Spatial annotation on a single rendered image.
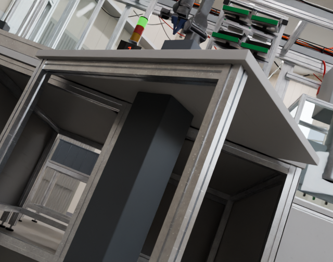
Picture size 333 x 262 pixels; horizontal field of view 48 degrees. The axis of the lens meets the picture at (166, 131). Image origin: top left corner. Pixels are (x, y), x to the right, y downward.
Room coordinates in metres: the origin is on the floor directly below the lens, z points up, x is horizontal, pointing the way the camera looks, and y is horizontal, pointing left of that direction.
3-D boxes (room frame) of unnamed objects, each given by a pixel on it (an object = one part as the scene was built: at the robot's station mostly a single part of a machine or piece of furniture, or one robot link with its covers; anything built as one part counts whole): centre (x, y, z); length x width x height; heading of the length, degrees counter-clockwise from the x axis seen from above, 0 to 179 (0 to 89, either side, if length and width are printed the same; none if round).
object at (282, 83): (2.74, -0.72, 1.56); 0.09 x 0.04 x 1.39; 85
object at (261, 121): (1.33, 0.01, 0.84); 0.90 x 0.70 x 0.03; 49
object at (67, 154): (3.81, 0.61, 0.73); 0.62 x 0.42 x 0.23; 85
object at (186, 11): (1.52, 0.13, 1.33); 0.19 x 0.06 x 0.08; 85
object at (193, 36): (1.29, 0.04, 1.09); 0.07 x 0.07 x 0.06; 49
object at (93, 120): (2.16, 0.13, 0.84); 1.50 x 1.41 x 0.03; 85
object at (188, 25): (1.29, 0.04, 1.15); 0.09 x 0.07 x 0.06; 113
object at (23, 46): (1.59, 0.45, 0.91); 0.89 x 0.06 x 0.11; 85
